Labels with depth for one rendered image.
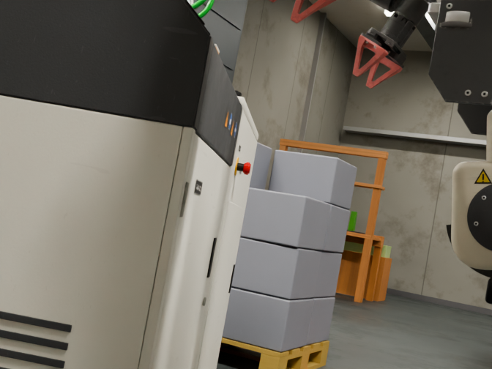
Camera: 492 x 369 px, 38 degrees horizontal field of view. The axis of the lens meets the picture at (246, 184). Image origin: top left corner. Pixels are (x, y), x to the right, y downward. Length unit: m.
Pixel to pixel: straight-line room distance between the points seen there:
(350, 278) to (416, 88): 3.48
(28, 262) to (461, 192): 0.71
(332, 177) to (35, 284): 2.37
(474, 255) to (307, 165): 2.44
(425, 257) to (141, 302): 9.57
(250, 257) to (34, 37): 2.07
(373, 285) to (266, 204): 5.57
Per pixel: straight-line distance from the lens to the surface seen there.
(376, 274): 8.66
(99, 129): 1.22
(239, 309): 3.20
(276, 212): 3.13
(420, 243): 10.68
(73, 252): 1.22
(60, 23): 1.28
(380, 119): 11.08
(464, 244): 1.10
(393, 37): 1.52
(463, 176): 1.11
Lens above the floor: 0.65
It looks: 3 degrees up
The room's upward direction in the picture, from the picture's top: 10 degrees clockwise
